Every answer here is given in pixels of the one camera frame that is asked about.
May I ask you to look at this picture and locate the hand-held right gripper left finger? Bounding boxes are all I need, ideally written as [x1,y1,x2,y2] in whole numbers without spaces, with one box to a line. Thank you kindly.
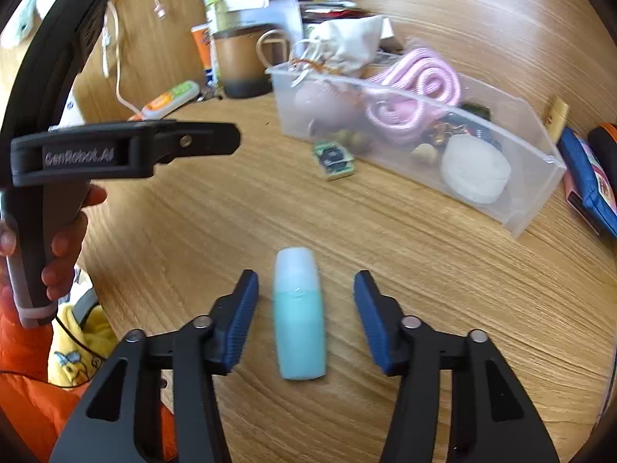
[48,269,261,463]

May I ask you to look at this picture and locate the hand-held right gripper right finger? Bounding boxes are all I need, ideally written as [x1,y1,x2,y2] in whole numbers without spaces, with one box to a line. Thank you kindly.
[353,270,560,463]

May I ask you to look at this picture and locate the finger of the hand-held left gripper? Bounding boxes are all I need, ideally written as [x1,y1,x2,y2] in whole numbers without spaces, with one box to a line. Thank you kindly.
[153,122,242,166]

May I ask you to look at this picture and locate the teal plastic bottle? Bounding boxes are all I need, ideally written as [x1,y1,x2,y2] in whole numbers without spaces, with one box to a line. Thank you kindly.
[272,247,327,381]

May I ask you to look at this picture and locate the clear plastic storage box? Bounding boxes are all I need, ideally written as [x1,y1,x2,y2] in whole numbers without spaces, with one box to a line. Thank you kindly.
[266,60,567,239]

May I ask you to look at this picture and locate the person's left forearm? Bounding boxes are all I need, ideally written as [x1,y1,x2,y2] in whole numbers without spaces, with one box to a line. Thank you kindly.
[0,255,61,377]

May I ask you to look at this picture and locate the wooden desktop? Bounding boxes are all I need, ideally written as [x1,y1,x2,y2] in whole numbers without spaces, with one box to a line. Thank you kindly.
[0,0,617,463]

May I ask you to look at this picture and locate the person's left hand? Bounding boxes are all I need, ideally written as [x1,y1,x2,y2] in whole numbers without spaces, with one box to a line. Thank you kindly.
[0,184,108,303]

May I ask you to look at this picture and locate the wooden mug with lid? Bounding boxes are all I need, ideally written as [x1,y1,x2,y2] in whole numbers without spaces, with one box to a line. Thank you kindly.
[209,26,290,100]

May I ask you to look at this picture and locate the orange and white tube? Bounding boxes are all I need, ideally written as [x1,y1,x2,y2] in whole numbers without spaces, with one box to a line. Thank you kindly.
[190,24,217,90]

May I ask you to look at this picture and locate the pink round container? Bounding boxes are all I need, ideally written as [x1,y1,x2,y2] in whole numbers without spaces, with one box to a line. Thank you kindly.
[293,81,360,138]

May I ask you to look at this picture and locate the green and cream packet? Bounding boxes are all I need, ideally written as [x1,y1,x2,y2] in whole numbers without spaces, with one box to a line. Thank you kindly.
[202,0,234,32]

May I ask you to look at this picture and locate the green patterned small packet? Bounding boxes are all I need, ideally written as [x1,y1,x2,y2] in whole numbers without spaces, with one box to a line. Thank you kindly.
[312,140,357,181]

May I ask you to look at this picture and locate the yellow plush bag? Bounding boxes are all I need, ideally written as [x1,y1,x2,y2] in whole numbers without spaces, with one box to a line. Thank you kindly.
[48,270,121,389]

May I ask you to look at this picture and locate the white carton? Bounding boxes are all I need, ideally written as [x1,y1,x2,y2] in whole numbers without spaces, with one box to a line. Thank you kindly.
[260,0,304,34]

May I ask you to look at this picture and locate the beige round bead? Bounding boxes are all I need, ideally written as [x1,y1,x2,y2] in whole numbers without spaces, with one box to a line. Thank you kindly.
[412,142,437,165]

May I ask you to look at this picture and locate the red cover book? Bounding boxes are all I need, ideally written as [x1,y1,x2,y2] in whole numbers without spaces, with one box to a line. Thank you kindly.
[301,1,372,22]

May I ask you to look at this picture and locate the white round puff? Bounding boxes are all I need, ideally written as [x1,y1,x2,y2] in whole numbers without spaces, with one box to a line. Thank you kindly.
[440,134,512,204]

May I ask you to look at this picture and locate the orange jacket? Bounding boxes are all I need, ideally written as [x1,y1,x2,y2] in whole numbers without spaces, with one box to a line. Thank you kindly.
[0,367,177,463]

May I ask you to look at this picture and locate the blue pencil case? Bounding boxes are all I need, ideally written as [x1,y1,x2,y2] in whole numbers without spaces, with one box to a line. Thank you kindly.
[556,128,617,239]

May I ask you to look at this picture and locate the yellow sunscreen bottle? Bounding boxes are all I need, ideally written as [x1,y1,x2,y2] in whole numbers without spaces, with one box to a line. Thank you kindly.
[542,95,570,143]

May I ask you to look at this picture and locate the black case with orange zipper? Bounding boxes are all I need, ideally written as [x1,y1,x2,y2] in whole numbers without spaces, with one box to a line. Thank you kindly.
[585,123,617,189]

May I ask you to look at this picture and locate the white charging cable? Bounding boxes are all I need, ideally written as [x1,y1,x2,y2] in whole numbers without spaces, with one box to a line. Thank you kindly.
[99,0,140,114]

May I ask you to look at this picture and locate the white drawstring pouch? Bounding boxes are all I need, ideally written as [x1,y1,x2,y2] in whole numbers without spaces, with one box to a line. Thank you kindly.
[289,14,386,78]

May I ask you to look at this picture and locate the pink coiled cable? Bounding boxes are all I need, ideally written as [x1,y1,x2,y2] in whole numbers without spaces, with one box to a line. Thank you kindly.
[364,47,462,144]

